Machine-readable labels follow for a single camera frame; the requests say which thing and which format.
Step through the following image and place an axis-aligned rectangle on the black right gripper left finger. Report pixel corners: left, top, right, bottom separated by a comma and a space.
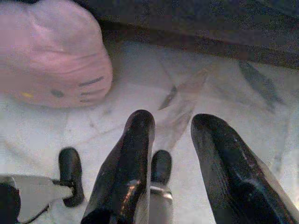
80, 109, 156, 224

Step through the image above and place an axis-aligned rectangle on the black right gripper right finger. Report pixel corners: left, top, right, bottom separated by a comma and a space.
191, 113, 299, 224

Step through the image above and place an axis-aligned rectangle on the pink cat face pillow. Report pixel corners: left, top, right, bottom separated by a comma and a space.
0, 0, 114, 109

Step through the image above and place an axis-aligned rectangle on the brown suede sofa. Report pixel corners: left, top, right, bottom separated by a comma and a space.
70, 0, 299, 70

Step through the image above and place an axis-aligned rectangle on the black robot right foot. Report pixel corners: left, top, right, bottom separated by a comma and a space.
150, 149, 173, 186

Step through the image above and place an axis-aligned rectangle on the black robot foot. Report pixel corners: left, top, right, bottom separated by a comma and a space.
150, 149, 173, 186
58, 147, 85, 208

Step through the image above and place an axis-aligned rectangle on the silver robot right leg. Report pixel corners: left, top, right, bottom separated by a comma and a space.
148, 184, 174, 224

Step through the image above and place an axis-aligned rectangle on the black robot left foot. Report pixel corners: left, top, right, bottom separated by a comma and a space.
58, 147, 85, 208

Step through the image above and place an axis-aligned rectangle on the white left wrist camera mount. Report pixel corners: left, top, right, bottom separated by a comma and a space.
0, 175, 73, 224

